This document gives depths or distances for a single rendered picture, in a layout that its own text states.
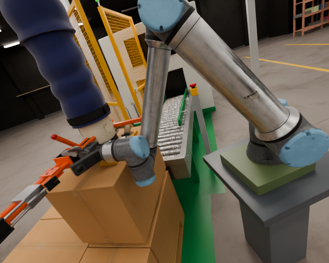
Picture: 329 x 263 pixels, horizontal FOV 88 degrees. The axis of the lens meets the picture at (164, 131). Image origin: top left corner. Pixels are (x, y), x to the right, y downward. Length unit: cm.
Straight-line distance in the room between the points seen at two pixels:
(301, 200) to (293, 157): 23
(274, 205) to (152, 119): 59
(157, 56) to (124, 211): 66
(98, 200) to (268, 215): 69
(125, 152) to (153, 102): 22
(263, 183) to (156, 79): 60
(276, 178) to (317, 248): 86
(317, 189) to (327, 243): 81
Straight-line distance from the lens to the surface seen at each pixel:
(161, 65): 67
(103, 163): 93
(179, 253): 160
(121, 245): 114
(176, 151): 162
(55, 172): 79
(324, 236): 172
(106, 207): 89
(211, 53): 52
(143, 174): 70
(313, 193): 90
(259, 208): 82
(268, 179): 85
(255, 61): 412
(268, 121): 63
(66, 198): 97
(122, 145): 65
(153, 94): 68
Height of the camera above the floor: 139
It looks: 24 degrees down
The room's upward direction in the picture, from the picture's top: 19 degrees counter-clockwise
